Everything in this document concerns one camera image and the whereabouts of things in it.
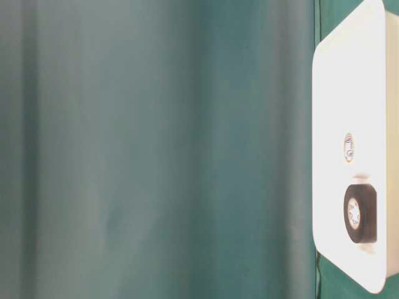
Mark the black tape roll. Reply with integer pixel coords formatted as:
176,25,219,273
344,184,377,244

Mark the white plastic case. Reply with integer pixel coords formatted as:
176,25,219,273
312,1,398,294

